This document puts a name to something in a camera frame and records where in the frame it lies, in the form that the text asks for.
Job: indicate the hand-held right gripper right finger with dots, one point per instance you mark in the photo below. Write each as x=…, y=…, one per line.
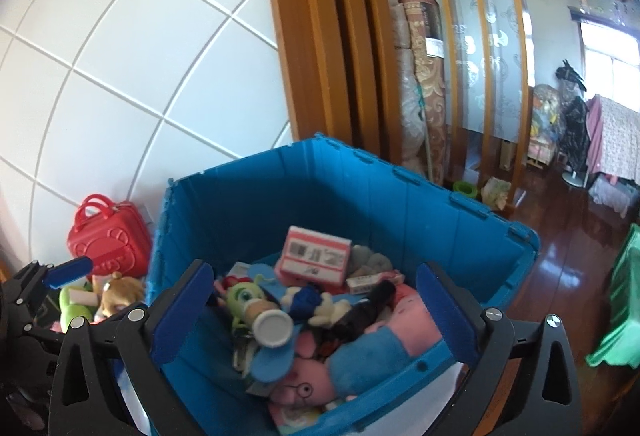
x=447, y=316

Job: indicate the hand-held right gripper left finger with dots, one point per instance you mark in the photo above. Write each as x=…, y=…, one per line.
x=182, y=311

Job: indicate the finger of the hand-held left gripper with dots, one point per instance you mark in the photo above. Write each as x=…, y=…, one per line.
x=45, y=333
x=67, y=272

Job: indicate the blue-dress pig plush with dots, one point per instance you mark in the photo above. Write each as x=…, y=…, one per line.
x=370, y=356

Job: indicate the white capped bottle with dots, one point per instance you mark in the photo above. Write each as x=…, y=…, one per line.
x=272, y=328

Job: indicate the blue foam boomerang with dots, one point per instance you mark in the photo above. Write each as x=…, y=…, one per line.
x=272, y=361

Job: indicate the pink white carton box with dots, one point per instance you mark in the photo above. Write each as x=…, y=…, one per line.
x=312, y=256

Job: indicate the blue plastic crate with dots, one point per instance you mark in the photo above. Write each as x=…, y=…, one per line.
x=350, y=196

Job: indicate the cream cylinder toy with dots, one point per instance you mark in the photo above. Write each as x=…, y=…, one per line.
x=82, y=297

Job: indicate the green frog plush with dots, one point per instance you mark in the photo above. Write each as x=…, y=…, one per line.
x=75, y=313

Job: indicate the red black plush toy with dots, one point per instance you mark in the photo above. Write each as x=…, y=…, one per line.
x=225, y=287

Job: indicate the red toy suitcase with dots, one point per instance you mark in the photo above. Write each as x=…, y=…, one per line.
x=110, y=241

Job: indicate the brown camel plush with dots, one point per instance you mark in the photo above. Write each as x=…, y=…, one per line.
x=125, y=291

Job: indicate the green one-eyed monster plush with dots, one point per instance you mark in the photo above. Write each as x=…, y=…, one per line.
x=245, y=296

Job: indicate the blue white plush toy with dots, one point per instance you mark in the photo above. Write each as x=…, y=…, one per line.
x=305, y=301

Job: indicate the green plastic cup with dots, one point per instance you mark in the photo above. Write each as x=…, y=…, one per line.
x=465, y=188

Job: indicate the white green bag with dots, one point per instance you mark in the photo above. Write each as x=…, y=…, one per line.
x=495, y=193

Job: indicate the pig plush with glasses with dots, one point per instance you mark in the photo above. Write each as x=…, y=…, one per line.
x=305, y=381

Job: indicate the pastel patterned packet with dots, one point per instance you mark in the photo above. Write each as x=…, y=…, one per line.
x=295, y=416

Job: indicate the green cloth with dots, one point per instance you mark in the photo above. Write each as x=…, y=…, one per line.
x=617, y=306

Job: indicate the beige rolled quilt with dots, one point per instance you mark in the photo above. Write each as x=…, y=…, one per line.
x=407, y=126

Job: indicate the black hanging clothes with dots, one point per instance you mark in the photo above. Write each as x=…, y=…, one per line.
x=575, y=126

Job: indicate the rolled patterned carpet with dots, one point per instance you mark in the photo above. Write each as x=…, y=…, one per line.
x=432, y=81

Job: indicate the pink floral cloth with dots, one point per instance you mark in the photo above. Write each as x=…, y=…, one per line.
x=617, y=141

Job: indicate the wooden glass partition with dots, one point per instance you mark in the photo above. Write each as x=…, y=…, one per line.
x=475, y=41

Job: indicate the window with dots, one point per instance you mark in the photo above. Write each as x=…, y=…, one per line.
x=610, y=66

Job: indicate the wooden frame post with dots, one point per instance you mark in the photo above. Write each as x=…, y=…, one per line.
x=310, y=41

